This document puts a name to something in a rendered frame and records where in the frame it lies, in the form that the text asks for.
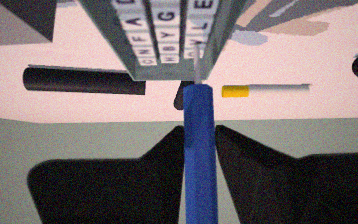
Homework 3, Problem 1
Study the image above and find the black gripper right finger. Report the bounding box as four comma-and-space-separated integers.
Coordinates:
215, 125, 358, 224

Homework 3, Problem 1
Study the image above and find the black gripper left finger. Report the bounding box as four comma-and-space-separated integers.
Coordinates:
27, 126, 184, 224

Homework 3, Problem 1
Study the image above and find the blue stylus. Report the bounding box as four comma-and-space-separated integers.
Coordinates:
183, 56, 218, 224

